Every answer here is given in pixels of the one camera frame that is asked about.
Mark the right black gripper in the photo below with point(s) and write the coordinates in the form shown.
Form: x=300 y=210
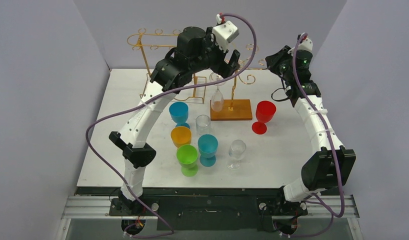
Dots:
x=276 y=58

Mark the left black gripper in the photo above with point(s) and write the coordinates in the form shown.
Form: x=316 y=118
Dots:
x=223 y=69

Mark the clear wine glass amber tint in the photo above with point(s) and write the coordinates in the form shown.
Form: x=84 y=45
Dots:
x=217 y=99

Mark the red plastic goblet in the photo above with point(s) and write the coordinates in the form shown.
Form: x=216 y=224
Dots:
x=265 y=111

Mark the clear glass tumbler goblet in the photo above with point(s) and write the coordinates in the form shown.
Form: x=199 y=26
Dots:
x=203 y=124

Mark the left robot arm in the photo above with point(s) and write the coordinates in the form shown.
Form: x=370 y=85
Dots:
x=196 y=50

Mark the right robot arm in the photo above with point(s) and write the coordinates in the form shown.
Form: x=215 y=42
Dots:
x=331 y=163

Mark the gold tree rack wooden base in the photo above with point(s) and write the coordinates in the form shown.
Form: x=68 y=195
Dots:
x=237 y=109

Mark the clear wine glass front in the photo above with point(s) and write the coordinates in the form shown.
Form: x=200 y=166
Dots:
x=236 y=153

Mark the blue plastic goblet rear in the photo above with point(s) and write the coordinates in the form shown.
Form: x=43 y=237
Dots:
x=179 y=113

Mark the teal plastic goblet front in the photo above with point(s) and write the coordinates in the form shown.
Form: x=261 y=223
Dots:
x=207 y=147

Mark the orange plastic goblet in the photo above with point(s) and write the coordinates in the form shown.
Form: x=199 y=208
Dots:
x=180 y=136

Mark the green plastic goblet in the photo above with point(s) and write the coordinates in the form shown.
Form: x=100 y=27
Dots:
x=187 y=156

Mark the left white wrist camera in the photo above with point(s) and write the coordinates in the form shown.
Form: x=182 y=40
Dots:
x=224 y=30

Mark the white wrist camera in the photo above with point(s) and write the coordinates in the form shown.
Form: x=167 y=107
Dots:
x=224 y=30
x=303 y=43

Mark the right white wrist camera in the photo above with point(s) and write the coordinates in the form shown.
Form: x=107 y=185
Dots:
x=303 y=43

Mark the gold rectangular wire glass rack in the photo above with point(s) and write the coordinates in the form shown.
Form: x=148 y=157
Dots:
x=142 y=47

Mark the aluminium rail frame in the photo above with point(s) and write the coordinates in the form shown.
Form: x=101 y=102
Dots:
x=272 y=160

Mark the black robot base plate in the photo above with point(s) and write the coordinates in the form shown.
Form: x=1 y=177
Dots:
x=214 y=209

